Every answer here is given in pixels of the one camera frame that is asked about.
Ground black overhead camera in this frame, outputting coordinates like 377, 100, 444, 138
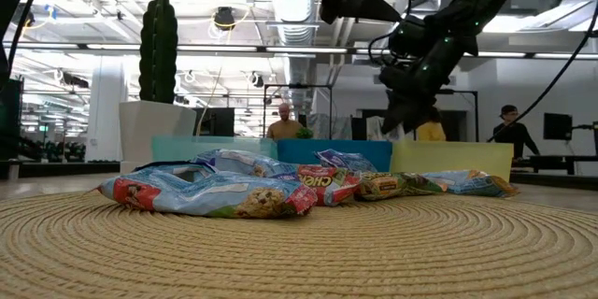
213, 6, 236, 32

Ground long black arm cable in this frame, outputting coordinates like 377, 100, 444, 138
487, 2, 598, 144

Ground yellow translucent plastic bin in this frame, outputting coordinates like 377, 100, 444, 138
390, 141, 515, 183

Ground crumpled grey cloth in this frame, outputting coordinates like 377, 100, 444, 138
307, 112, 352, 141

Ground round wooden plate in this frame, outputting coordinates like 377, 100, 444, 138
0, 185, 598, 299

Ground black box monitor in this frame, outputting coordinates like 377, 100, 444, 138
193, 107, 236, 138

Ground person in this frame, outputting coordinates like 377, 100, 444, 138
265, 102, 305, 142
415, 107, 448, 142
491, 104, 541, 160

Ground long ceiling light bar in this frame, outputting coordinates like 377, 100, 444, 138
4, 42, 598, 61

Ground dark blue plastic bin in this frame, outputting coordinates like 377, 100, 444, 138
276, 138, 393, 174

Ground green orange granola bar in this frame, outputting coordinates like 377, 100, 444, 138
355, 171, 448, 202

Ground black metal stand frame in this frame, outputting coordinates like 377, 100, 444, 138
438, 88, 479, 144
263, 82, 334, 141

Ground silver ventilation duct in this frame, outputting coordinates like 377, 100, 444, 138
265, 0, 323, 108

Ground white hexagonal plant pot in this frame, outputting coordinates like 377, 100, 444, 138
118, 100, 198, 177

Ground black cabinet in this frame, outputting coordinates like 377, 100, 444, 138
0, 78, 23, 160

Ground blue granola bar red ends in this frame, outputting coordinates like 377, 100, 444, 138
191, 148, 303, 179
95, 163, 320, 220

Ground blue orange-tipped granola bar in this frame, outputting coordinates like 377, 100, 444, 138
313, 148, 379, 175

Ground light blue snack bag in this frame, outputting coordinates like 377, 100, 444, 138
418, 169, 520, 199

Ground teal translucent plastic bin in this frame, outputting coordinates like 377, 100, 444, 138
149, 135, 280, 169

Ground silver blue granola bar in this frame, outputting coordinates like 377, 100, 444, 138
139, 160, 221, 183

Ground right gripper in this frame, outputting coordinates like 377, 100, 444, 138
378, 36, 477, 135

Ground white column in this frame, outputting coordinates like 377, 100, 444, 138
85, 55, 128, 163

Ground red green Chewy bar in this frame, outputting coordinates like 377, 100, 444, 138
294, 164, 362, 208

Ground black desk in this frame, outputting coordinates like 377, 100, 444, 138
511, 153, 598, 177

